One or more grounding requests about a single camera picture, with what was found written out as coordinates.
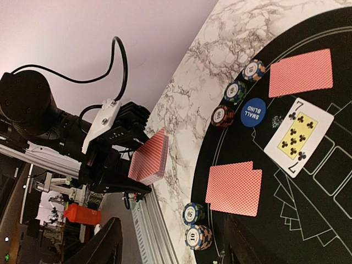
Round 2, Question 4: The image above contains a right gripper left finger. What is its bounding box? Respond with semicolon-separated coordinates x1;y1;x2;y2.
66;217;123;264

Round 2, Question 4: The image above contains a round black poker mat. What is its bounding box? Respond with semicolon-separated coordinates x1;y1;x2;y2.
191;7;351;263

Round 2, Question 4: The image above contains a red playing card deck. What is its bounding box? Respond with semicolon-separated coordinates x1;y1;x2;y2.
128;128;168;185

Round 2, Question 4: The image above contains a small green fifty chip stack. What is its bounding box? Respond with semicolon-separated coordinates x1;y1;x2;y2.
224;80;247;104

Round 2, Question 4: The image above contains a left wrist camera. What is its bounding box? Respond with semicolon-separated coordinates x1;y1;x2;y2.
81;99;150;153

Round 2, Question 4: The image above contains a small blue ten chip stack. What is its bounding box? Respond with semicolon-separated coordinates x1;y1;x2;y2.
242;59;266;82

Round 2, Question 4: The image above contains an aluminium front rail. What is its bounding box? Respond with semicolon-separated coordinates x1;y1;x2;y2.
1;137;179;263

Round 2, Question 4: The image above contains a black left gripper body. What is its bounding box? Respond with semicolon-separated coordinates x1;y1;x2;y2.
79;120;151;194

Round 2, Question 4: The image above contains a blue small blind button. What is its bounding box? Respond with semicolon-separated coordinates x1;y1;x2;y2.
240;98;267;128

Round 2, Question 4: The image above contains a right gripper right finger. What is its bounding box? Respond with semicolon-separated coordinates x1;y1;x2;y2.
222;216;278;263

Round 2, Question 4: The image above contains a dealt red card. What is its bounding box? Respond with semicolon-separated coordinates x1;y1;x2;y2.
268;62;284;98
205;161;253;204
277;48;333;97
210;169;262;217

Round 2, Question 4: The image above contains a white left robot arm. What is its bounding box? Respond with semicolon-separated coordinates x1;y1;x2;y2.
1;70;151;194

